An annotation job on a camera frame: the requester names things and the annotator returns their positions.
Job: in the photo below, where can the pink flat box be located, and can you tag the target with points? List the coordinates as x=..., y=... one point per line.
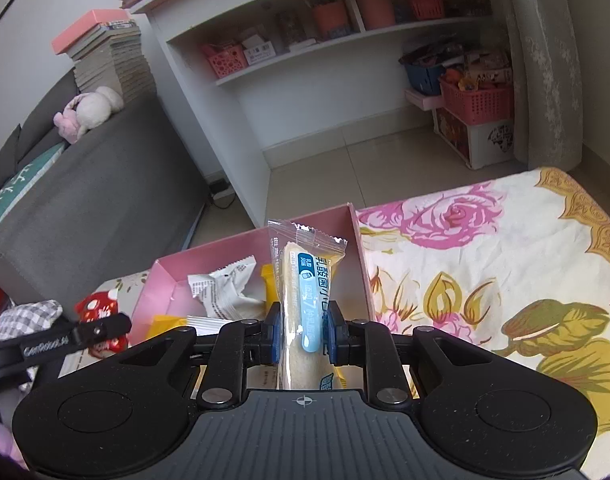
x=80, y=27

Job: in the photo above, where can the black power adapter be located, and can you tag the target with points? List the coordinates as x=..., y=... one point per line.
x=219, y=189

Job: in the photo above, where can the white snack packet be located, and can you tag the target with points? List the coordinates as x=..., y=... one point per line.
x=225, y=290

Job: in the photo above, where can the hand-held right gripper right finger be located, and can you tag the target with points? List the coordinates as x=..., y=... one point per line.
x=335, y=335

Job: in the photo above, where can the blue white bread stick packet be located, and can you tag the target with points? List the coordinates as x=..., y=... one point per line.
x=305, y=280

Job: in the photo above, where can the red snack packet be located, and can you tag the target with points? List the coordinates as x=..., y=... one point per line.
x=97, y=305

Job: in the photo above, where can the pink white plush toy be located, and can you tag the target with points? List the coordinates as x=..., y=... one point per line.
x=95, y=110

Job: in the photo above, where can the grey sofa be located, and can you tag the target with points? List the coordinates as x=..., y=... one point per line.
x=110, y=195

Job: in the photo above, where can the pink cardboard box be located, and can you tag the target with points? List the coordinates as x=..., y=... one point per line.
x=210, y=265

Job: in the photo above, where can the blue storage box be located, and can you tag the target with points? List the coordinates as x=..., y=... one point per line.
x=420, y=80

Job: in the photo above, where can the large yellow snack packet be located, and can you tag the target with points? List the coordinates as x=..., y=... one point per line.
x=167, y=327

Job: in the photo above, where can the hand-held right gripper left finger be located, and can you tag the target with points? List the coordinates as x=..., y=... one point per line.
x=272, y=335

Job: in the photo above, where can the clear jar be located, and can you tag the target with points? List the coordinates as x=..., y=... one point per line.
x=290, y=25

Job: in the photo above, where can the white cake packet yellow label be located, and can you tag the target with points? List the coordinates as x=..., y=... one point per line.
x=220, y=324

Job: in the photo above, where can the checked pillow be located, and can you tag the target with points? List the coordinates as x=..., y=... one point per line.
x=20, y=317

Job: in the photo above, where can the teal patterned pillow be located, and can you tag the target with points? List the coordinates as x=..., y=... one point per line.
x=20, y=185

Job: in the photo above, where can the white labelled box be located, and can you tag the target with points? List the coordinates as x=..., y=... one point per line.
x=260, y=52

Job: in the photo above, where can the lace curtain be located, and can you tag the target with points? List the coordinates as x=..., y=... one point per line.
x=545, y=60

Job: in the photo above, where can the pink plastic basket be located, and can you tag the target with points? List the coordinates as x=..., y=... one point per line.
x=477, y=105

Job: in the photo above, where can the white bookshelf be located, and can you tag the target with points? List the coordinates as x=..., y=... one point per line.
x=235, y=135

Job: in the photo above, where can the long yellow snack packet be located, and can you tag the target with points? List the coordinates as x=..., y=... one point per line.
x=270, y=285

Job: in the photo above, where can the small red basket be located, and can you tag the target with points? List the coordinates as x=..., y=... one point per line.
x=427, y=7

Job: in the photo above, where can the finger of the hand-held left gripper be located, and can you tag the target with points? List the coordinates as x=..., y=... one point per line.
x=102, y=330

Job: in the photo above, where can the pink perforated basket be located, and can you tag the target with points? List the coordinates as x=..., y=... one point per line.
x=225, y=62

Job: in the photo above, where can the printed cardboard carton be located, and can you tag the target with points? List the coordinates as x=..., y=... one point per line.
x=490, y=62

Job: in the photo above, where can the white printed storage box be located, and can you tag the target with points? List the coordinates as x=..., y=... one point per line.
x=490, y=142

